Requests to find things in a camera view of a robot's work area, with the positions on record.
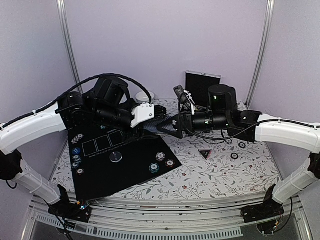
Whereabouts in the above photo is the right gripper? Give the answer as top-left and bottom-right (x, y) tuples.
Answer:
(156, 110), (230, 139)

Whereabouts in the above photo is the blue playing card deck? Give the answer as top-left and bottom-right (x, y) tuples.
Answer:
(143, 115), (172, 134)

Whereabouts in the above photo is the red poker chip stack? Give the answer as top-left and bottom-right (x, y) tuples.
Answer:
(230, 153), (239, 160)

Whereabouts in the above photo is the green poker chip stack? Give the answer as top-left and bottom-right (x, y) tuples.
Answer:
(238, 142), (246, 149)

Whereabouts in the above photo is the blue round button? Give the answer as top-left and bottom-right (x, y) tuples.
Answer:
(71, 147), (81, 155)

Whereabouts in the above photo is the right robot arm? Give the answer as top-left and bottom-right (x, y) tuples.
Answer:
(157, 84), (320, 218)

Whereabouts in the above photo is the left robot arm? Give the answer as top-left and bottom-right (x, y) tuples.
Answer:
(0, 73), (167, 217)

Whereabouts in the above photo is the white ceramic bowl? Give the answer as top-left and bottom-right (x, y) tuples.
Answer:
(135, 91), (155, 104)

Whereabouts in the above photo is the black triangular token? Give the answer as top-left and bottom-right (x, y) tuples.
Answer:
(198, 149), (212, 160)

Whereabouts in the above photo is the aluminium poker case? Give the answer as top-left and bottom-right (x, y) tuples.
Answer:
(185, 70), (222, 108)

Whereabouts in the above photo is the clear dealer puck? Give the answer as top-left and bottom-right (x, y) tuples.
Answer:
(109, 151), (123, 163)

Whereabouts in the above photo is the black poker mat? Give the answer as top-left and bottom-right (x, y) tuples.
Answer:
(68, 125), (182, 201)

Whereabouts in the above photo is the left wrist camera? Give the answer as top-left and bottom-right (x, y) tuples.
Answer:
(130, 103), (155, 128)

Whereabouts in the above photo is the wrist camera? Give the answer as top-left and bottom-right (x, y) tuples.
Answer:
(173, 85), (196, 115)
(130, 103), (155, 128)

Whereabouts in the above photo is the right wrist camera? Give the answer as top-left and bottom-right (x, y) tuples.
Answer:
(173, 85), (196, 115)

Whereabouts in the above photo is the aluminium front rail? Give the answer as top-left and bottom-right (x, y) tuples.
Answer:
(21, 193), (313, 240)

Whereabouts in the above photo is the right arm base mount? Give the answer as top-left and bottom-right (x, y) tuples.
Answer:
(240, 203), (285, 235)

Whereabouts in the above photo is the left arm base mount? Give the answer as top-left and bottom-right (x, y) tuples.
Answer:
(48, 199), (92, 223)

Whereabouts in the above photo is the left aluminium frame post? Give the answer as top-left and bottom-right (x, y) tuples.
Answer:
(56, 0), (81, 84)

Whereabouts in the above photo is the aluminium frame post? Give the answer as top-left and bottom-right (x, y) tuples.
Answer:
(56, 0), (81, 84)
(245, 0), (275, 108)

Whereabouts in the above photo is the right aluminium frame post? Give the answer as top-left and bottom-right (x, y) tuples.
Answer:
(245, 0), (275, 108)

